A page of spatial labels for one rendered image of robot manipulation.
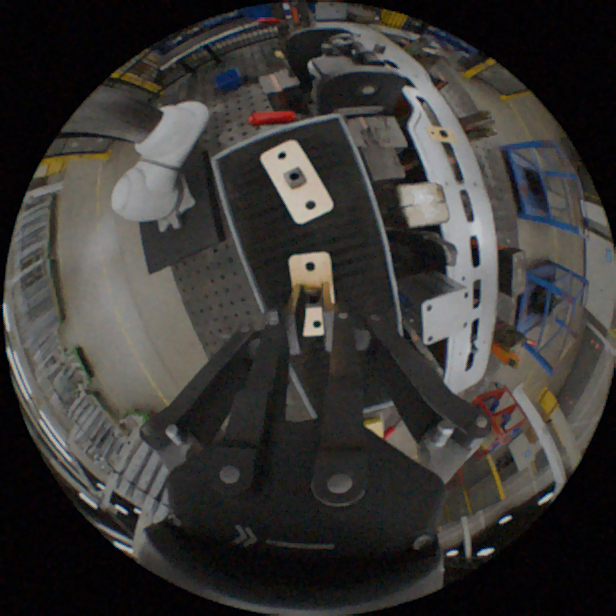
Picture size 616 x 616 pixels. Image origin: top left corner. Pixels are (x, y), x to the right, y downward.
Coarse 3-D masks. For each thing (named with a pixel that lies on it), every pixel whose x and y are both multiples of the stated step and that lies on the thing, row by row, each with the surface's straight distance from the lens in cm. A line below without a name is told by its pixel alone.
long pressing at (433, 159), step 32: (352, 32) 83; (416, 64) 72; (416, 96) 56; (416, 128) 47; (448, 128) 54; (448, 160) 48; (448, 192) 45; (480, 192) 52; (448, 224) 44; (480, 224) 50; (480, 256) 51; (480, 288) 53; (480, 320) 57; (448, 352) 54; (480, 352) 65; (448, 384) 64
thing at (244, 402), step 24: (264, 312) 13; (264, 336) 12; (264, 360) 10; (288, 360) 13; (264, 384) 8; (240, 408) 7; (264, 408) 7; (240, 432) 6; (264, 432) 6; (216, 456) 6; (240, 456) 6; (264, 456) 6; (216, 480) 6; (240, 480) 5
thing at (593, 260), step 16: (592, 240) 810; (592, 256) 812; (608, 256) 803; (592, 272) 817; (608, 272) 809; (592, 288) 824; (608, 288) 814; (592, 304) 833; (608, 304) 822; (608, 320) 832
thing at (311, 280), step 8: (296, 256) 19; (304, 256) 19; (312, 256) 19; (320, 256) 19; (328, 256) 19; (296, 264) 20; (304, 264) 20; (320, 264) 19; (328, 264) 19; (296, 272) 20; (304, 272) 20; (312, 272) 20; (320, 272) 20; (328, 272) 20; (296, 280) 20; (304, 280) 20; (312, 280) 20; (320, 280) 20; (328, 280) 20; (304, 288) 20; (312, 288) 20; (320, 288) 20; (304, 296) 19; (320, 296) 19; (312, 304) 20; (320, 304) 20; (312, 312) 21; (320, 312) 21; (312, 320) 21; (320, 320) 21; (312, 328) 22; (320, 328) 22
